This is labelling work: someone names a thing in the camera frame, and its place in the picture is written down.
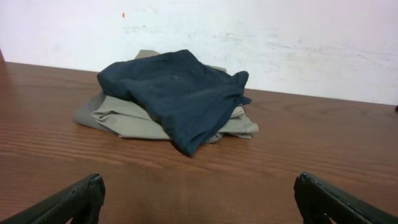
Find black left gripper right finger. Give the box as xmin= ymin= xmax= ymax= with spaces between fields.
xmin=294 ymin=172 xmax=397 ymax=224

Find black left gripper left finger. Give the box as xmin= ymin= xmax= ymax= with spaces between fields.
xmin=1 ymin=174 xmax=106 ymax=224

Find folded khaki pants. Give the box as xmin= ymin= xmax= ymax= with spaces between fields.
xmin=75 ymin=50 xmax=259 ymax=143

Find folded navy blue shorts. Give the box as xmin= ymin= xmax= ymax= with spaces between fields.
xmin=97 ymin=50 xmax=251 ymax=156

